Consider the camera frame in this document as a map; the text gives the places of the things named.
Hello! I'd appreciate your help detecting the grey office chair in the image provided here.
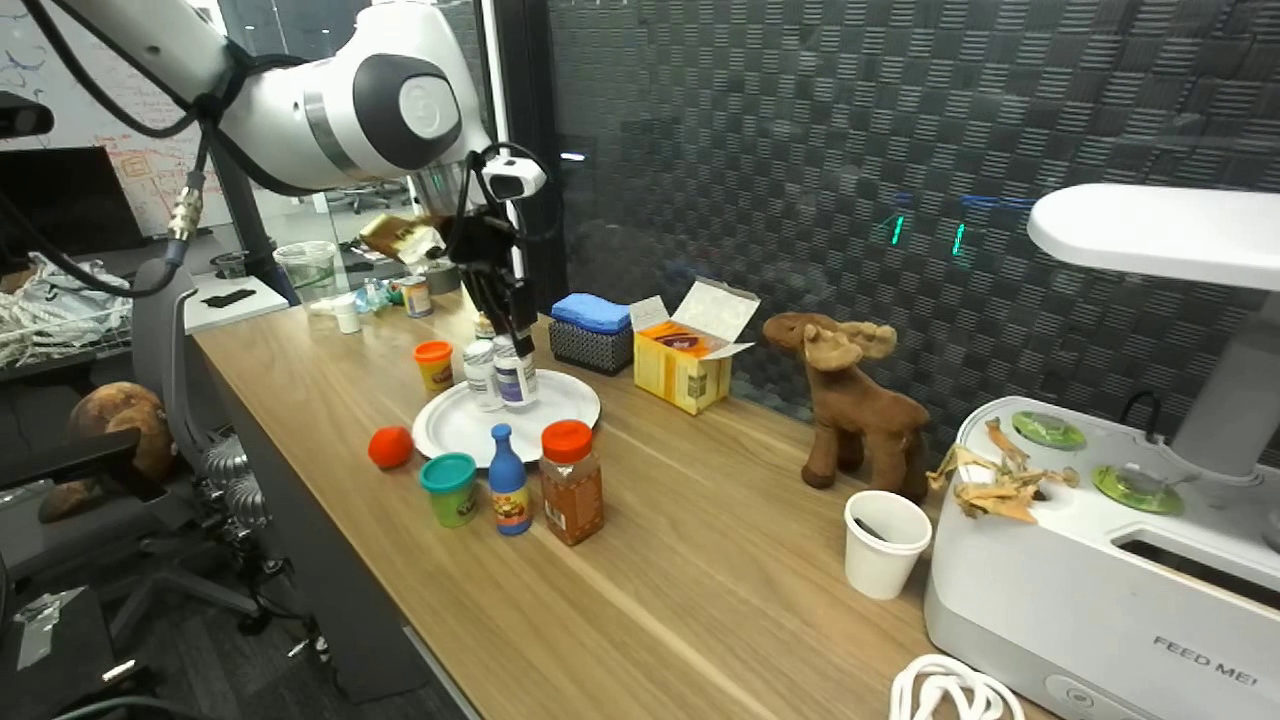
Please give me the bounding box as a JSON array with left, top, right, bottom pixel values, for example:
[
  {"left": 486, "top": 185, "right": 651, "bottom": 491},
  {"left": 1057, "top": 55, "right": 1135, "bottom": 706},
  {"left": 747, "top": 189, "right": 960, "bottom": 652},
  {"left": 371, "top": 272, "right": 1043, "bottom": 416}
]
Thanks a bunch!
[{"left": 77, "top": 250, "right": 337, "bottom": 673}]

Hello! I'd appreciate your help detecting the white indoor garden appliance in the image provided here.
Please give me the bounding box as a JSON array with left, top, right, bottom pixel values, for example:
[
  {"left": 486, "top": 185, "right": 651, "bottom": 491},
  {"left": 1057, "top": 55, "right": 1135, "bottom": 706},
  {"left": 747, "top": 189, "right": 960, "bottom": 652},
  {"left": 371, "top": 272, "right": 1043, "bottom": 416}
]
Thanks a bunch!
[{"left": 921, "top": 179, "right": 1280, "bottom": 720}]

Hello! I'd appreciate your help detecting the open yellow cardboard box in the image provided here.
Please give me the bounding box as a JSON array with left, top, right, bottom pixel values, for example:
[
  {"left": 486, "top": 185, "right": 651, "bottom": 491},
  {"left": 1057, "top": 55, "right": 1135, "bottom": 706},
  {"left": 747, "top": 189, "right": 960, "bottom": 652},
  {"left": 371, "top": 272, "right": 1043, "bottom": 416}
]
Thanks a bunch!
[{"left": 630, "top": 278, "right": 763, "bottom": 420}]

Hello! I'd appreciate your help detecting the red toy strawberry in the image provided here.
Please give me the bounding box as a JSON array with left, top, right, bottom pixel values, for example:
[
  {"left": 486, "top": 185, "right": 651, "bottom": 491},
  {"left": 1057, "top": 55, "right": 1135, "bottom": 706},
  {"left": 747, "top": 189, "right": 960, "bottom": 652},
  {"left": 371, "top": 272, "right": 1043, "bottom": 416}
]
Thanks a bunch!
[{"left": 364, "top": 423, "right": 416, "bottom": 475}]

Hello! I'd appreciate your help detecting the brown plush toy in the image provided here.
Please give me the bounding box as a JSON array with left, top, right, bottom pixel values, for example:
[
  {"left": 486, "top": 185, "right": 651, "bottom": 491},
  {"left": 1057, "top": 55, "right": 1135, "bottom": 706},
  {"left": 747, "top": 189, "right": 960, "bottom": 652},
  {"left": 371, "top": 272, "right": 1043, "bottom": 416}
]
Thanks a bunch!
[{"left": 35, "top": 375, "right": 180, "bottom": 529}]

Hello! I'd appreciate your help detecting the blue toy bottle colourful label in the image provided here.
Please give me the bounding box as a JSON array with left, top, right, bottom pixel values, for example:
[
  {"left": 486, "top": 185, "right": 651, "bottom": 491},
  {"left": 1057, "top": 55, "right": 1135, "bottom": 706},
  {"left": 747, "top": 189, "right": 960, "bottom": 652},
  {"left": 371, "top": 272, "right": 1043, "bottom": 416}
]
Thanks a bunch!
[{"left": 486, "top": 420, "right": 538, "bottom": 539}]

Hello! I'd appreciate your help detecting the white side table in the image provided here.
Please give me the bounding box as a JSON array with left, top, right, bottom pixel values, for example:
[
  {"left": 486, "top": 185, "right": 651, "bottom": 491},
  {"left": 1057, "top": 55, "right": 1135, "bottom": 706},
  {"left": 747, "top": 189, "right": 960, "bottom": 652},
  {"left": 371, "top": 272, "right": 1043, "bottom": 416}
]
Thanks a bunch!
[{"left": 175, "top": 272, "right": 298, "bottom": 337}]

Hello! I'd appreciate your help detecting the grey woven basket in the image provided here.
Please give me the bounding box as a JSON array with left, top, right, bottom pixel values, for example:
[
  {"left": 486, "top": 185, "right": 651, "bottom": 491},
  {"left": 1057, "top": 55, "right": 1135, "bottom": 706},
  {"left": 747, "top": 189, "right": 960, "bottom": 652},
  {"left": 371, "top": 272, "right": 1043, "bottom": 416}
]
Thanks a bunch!
[{"left": 543, "top": 316, "right": 635, "bottom": 375}]

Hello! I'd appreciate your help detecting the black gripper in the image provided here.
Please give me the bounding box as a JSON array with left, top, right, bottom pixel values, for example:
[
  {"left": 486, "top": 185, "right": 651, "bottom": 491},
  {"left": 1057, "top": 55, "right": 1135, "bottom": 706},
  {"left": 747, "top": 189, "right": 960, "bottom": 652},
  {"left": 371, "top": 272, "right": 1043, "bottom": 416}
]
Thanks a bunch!
[{"left": 440, "top": 206, "right": 543, "bottom": 370}]

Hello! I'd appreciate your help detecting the dried brown plant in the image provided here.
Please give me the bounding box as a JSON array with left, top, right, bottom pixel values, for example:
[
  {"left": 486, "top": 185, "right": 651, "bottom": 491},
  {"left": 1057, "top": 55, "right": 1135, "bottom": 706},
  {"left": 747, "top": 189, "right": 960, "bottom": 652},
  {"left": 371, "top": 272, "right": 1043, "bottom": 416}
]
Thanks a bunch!
[{"left": 927, "top": 416, "right": 1079, "bottom": 529}]

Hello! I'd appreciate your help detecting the green dough can teal lid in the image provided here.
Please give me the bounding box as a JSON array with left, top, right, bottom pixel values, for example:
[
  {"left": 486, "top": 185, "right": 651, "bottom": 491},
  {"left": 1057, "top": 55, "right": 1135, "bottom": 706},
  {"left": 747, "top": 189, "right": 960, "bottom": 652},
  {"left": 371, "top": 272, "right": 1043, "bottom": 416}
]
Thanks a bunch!
[{"left": 416, "top": 450, "right": 481, "bottom": 529}]

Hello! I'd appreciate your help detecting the brown spice bottle orange lid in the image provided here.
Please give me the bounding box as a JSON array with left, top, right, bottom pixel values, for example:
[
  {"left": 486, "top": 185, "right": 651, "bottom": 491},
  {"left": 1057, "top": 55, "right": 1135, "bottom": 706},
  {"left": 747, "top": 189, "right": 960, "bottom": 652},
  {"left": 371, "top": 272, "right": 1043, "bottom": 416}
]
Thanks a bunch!
[{"left": 538, "top": 416, "right": 608, "bottom": 549}]

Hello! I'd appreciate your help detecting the pile of patterned cloth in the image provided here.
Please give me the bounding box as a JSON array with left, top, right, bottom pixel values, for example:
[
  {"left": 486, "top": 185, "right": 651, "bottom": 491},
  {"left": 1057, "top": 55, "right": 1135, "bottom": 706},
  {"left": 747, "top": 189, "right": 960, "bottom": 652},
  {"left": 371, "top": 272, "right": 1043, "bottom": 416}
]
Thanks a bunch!
[{"left": 0, "top": 250, "right": 136, "bottom": 375}]

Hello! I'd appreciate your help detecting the black arm cable with connector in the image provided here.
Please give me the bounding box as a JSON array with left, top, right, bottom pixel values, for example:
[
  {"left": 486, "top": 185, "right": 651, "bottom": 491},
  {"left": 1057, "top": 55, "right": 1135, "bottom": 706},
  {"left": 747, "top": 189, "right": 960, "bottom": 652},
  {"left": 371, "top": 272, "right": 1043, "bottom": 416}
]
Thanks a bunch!
[{"left": 0, "top": 0, "right": 226, "bottom": 303}]

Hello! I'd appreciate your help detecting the small colourful can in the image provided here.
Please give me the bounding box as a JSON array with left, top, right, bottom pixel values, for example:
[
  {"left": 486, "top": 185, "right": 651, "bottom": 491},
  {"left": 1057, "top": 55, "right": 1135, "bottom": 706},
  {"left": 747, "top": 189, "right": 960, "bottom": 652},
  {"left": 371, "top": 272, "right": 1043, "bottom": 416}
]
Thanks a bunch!
[{"left": 395, "top": 272, "right": 440, "bottom": 321}]

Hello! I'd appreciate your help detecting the black monitor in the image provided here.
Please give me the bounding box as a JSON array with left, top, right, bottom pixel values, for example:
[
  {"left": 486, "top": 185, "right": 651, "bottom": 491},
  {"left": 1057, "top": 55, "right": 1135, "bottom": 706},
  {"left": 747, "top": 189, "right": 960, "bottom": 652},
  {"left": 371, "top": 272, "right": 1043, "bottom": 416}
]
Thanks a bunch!
[{"left": 0, "top": 140, "right": 146, "bottom": 265}]

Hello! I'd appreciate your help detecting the clear plastic container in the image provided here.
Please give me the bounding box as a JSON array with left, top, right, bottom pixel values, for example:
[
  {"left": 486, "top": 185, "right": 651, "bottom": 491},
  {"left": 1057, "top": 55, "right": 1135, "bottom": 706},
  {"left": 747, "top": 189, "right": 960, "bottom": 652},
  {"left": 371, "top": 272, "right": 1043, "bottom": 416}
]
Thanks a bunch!
[{"left": 274, "top": 236, "right": 351, "bottom": 308}]

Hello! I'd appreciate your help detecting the small clear plastic bottle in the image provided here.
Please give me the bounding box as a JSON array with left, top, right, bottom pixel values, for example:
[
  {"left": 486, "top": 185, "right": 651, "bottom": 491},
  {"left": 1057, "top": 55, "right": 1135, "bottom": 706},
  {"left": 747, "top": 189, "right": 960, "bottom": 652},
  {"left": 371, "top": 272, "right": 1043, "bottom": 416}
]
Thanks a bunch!
[{"left": 459, "top": 342, "right": 495, "bottom": 394}]

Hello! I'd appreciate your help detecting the blue folded cloth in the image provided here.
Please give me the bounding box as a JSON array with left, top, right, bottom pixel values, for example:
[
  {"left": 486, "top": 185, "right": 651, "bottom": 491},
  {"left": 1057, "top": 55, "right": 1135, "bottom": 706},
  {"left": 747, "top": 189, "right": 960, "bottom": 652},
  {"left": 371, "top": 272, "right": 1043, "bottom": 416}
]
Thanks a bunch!
[{"left": 548, "top": 287, "right": 635, "bottom": 337}]

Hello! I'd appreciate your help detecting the white pill bottle blue label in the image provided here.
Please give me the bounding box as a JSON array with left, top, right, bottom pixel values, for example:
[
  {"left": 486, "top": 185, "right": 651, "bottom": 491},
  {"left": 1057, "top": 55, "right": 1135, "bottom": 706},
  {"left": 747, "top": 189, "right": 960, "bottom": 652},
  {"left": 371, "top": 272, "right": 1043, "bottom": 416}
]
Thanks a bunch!
[{"left": 490, "top": 332, "right": 539, "bottom": 411}]

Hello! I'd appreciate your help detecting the white paper cup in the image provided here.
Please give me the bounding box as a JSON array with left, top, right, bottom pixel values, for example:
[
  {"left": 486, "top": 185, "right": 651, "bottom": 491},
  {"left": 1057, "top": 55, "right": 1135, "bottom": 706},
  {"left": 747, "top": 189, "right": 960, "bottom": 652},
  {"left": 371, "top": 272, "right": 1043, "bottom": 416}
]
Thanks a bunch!
[{"left": 841, "top": 490, "right": 936, "bottom": 604}]

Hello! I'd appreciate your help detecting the white paper plate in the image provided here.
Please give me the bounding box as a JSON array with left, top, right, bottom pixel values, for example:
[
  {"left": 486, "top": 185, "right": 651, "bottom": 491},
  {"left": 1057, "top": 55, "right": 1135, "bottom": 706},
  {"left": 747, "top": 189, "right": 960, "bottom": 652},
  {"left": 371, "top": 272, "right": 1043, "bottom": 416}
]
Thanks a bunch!
[{"left": 408, "top": 365, "right": 605, "bottom": 472}]

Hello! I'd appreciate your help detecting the white coiled rope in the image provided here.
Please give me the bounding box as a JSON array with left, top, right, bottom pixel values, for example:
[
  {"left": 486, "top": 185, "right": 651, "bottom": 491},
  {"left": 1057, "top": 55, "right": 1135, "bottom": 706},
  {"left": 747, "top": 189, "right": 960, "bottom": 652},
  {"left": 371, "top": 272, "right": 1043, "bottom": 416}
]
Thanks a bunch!
[{"left": 887, "top": 647, "right": 1028, "bottom": 720}]

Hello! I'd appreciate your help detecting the brown moose plush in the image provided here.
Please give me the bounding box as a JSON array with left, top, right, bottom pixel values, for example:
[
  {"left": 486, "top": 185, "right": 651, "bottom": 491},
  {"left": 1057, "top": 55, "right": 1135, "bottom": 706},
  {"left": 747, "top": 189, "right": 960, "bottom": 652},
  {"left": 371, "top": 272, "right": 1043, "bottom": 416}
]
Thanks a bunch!
[{"left": 762, "top": 308, "right": 936, "bottom": 503}]

